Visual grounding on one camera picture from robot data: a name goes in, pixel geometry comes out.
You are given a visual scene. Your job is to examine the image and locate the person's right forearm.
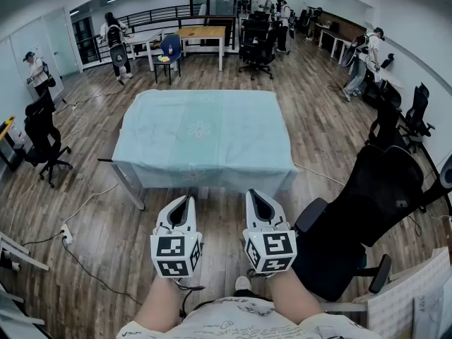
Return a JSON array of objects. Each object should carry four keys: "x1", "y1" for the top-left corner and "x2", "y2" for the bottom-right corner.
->
[{"x1": 265, "y1": 267, "x2": 323, "y2": 326}]

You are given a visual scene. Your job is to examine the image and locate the person's white shoe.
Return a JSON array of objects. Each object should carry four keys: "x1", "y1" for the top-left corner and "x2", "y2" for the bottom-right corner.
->
[{"x1": 234, "y1": 275, "x2": 253, "y2": 292}]

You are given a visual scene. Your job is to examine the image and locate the round white table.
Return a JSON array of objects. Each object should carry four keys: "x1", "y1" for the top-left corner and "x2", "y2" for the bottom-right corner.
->
[{"x1": 373, "y1": 66, "x2": 405, "y2": 89}]

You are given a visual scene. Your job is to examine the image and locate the large black mesh office chair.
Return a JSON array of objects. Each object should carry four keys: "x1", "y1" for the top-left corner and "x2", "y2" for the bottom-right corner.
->
[{"x1": 291, "y1": 144, "x2": 426, "y2": 304}]

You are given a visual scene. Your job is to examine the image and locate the white metal frame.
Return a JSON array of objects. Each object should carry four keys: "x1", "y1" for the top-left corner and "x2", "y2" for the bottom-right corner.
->
[{"x1": 0, "y1": 230, "x2": 51, "y2": 272}]

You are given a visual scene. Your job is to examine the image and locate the white desk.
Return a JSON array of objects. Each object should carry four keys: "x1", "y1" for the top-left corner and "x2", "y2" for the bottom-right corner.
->
[{"x1": 352, "y1": 246, "x2": 452, "y2": 339}]

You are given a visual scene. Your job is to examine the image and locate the black metal railing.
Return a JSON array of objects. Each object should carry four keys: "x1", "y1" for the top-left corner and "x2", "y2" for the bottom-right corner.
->
[{"x1": 71, "y1": 3, "x2": 237, "y2": 65}]

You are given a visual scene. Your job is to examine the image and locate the person's white printed shirt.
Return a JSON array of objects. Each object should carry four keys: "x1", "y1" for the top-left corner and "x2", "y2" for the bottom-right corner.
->
[{"x1": 116, "y1": 296, "x2": 383, "y2": 339}]

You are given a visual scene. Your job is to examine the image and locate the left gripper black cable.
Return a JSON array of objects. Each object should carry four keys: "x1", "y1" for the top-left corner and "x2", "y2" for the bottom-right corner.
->
[{"x1": 175, "y1": 278, "x2": 206, "y2": 320}]

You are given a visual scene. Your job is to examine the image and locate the black floor cable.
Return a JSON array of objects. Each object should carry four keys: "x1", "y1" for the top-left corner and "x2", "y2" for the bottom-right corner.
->
[{"x1": 20, "y1": 230, "x2": 143, "y2": 306}]

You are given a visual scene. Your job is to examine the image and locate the white door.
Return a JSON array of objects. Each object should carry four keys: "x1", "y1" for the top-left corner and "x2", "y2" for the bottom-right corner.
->
[{"x1": 41, "y1": 6, "x2": 81, "y2": 78}]

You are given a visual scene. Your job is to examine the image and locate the blue chair black legs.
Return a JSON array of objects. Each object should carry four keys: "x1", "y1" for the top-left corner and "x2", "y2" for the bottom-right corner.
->
[{"x1": 152, "y1": 33, "x2": 183, "y2": 85}]

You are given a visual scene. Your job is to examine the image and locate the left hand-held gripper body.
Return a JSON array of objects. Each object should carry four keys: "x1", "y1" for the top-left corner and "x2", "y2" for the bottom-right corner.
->
[{"x1": 150, "y1": 223, "x2": 204, "y2": 279}]

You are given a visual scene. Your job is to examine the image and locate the light blue flower-print tablecloth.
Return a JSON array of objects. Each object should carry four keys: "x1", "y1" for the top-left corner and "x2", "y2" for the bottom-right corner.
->
[{"x1": 111, "y1": 89, "x2": 299, "y2": 198}]

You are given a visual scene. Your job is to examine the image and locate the person's left forearm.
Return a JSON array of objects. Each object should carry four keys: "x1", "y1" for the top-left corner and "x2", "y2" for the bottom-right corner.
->
[{"x1": 133, "y1": 275, "x2": 184, "y2": 333}]

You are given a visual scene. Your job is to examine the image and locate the yellow-top cabinet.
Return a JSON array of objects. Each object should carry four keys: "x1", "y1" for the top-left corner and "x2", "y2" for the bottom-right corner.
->
[{"x1": 0, "y1": 114, "x2": 26, "y2": 173}]

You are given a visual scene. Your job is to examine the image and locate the wooden wall counter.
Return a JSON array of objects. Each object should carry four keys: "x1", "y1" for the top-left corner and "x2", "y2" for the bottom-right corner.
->
[{"x1": 316, "y1": 10, "x2": 369, "y2": 60}]

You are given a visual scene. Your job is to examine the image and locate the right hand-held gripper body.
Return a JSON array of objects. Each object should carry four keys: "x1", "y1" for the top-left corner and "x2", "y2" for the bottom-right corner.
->
[{"x1": 242, "y1": 222, "x2": 298, "y2": 275}]

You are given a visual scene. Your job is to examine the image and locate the light wooden table white legs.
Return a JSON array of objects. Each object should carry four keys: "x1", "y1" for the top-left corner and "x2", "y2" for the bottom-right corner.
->
[{"x1": 174, "y1": 25, "x2": 227, "y2": 72}]

